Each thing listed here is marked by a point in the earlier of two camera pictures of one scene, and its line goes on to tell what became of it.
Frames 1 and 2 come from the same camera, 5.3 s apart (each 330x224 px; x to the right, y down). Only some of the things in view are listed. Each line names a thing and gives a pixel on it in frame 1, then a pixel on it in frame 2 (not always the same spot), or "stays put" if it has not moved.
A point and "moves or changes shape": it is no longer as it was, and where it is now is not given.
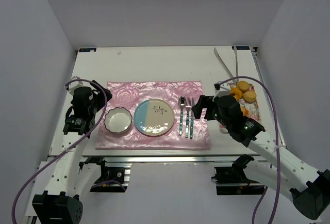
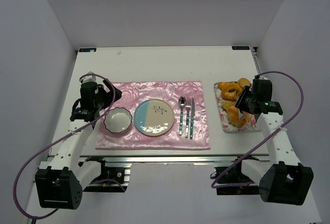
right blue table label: x=243 y=47 stays put
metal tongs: x=226 y=65 moves or changes shape
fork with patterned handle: x=187 y=105 stays put
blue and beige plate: x=153 y=117 stays put
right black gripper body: x=202 y=106 to x=244 y=99
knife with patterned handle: x=192 y=121 stays put
